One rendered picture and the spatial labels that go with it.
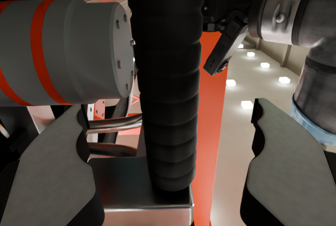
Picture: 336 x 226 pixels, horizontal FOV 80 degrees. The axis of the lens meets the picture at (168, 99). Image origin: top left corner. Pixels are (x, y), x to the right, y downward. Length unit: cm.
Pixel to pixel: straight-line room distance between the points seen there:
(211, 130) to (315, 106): 66
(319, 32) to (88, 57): 26
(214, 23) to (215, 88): 50
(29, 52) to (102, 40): 8
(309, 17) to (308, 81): 8
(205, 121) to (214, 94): 13
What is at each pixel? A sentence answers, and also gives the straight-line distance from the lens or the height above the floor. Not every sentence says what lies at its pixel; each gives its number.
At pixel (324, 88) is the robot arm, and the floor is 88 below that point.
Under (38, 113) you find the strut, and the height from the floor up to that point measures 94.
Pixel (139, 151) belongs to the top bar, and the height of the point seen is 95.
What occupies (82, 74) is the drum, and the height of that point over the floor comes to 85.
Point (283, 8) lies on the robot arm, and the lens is 30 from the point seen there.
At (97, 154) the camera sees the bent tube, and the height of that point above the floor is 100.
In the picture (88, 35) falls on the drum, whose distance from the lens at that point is 25.
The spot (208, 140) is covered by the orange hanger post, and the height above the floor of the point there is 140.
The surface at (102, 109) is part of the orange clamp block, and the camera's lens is 64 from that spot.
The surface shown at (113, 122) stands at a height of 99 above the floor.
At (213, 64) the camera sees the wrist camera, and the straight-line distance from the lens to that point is 38.
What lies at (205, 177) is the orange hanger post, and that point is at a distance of 114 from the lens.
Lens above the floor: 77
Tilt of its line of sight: 30 degrees up
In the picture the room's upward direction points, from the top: 178 degrees clockwise
